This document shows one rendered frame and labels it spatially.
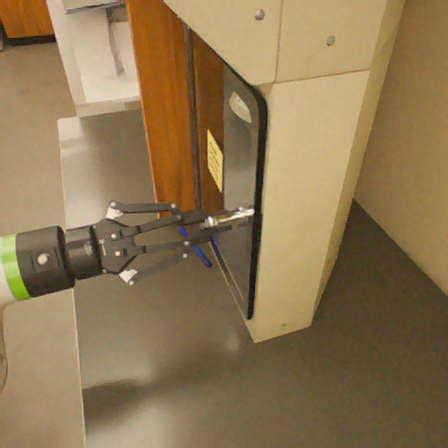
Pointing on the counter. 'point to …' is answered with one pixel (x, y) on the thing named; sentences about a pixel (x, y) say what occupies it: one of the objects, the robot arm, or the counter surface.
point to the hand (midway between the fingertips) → (207, 224)
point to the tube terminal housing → (315, 148)
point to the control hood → (237, 33)
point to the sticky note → (215, 161)
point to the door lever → (221, 220)
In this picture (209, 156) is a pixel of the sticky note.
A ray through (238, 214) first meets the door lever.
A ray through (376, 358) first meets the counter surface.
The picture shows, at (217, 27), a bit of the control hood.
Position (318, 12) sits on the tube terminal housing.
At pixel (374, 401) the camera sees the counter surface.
